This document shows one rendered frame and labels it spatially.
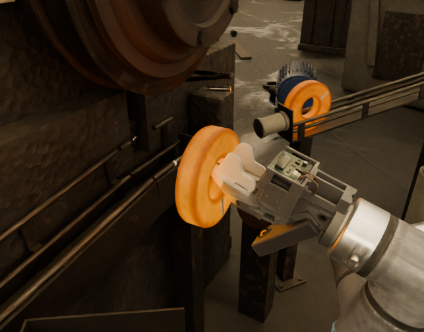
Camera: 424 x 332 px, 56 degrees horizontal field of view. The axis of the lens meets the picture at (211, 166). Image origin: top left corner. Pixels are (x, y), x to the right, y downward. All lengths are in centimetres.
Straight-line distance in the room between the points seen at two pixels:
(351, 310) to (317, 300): 96
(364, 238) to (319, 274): 115
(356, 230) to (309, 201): 7
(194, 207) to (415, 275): 29
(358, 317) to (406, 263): 12
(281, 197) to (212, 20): 37
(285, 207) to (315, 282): 111
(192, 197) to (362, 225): 22
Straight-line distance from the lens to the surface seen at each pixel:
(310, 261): 171
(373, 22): 341
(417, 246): 54
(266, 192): 54
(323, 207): 53
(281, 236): 58
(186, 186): 54
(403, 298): 55
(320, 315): 153
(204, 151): 54
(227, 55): 122
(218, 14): 77
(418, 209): 142
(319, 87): 122
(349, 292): 64
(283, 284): 159
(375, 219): 53
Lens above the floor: 114
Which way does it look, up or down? 30 degrees down
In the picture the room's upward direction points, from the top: straight up
